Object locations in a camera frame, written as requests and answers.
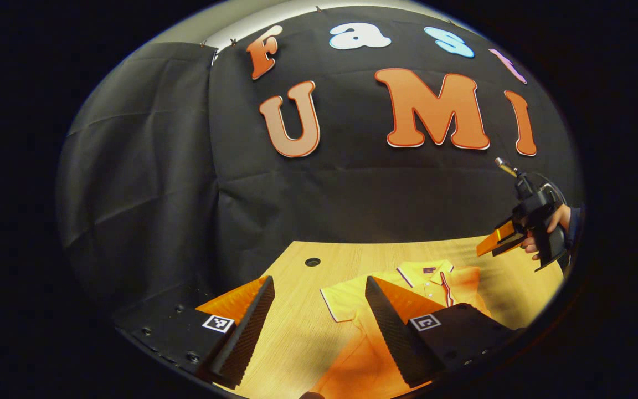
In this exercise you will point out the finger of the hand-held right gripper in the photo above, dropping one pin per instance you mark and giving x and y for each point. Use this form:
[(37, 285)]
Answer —
[(510, 246), (493, 238)]

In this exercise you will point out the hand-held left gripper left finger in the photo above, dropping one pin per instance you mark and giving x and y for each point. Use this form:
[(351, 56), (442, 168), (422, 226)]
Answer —
[(247, 332)]

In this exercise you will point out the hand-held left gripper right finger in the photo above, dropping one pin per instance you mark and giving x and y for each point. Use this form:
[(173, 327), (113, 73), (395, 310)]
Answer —
[(394, 338)]

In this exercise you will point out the orange T-shirt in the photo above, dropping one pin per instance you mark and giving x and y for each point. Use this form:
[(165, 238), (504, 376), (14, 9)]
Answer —
[(352, 360)]

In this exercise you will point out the black backdrop cloth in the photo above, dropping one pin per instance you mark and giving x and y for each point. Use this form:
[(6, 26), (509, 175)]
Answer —
[(352, 194)]

